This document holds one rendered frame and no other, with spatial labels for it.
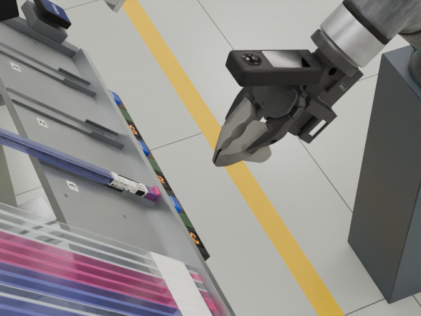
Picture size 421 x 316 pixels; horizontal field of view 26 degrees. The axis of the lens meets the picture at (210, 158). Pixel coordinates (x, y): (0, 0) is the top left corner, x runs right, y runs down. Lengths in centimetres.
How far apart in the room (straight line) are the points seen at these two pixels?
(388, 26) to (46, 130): 42
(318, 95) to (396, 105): 51
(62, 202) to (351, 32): 39
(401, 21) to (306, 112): 16
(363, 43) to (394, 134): 61
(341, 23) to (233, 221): 102
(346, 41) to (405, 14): 7
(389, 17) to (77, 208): 42
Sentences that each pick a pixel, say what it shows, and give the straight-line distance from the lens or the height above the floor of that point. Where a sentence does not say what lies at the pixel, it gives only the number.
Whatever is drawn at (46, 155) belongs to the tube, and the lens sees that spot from 103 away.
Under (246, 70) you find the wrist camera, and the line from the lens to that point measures 105.
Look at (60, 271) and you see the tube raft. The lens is 87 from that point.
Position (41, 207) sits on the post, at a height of 1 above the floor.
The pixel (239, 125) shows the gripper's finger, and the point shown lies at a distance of 115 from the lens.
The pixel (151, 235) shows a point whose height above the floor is 75.
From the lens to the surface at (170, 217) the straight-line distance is 113.
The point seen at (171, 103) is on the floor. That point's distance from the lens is 231.
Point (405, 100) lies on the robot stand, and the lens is 162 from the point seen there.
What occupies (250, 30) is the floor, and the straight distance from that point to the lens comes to 253.
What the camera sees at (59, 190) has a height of 85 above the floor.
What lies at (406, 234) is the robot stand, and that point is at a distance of 178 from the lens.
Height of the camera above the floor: 162
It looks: 48 degrees down
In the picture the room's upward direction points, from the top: straight up
